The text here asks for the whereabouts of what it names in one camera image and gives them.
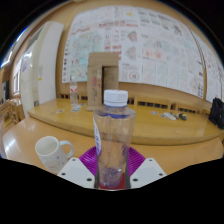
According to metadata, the white ceramic mug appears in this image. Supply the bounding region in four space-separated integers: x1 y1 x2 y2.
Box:
34 135 75 175

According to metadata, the white door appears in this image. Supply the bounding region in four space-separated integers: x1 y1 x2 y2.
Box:
19 20 64 118

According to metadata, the clear plastic water bottle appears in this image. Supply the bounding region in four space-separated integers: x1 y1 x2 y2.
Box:
92 89 137 189

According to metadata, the narrow wall poster sheet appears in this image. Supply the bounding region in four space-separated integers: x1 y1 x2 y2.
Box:
191 31 224 104

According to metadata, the large wall poster sheet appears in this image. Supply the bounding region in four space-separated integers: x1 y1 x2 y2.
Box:
61 4 205 99

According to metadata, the black bag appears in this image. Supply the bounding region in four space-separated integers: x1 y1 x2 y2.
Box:
208 97 224 130

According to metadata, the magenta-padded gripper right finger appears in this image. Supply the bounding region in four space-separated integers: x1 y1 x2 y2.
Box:
124 145 168 190

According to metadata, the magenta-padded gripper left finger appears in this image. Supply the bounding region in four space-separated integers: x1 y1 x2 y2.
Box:
57 145 101 190

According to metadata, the wooden chair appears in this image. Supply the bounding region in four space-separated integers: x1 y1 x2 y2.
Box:
0 99 22 134

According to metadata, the brown cardboard box stand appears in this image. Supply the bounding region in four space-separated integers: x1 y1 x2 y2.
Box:
85 51 120 112

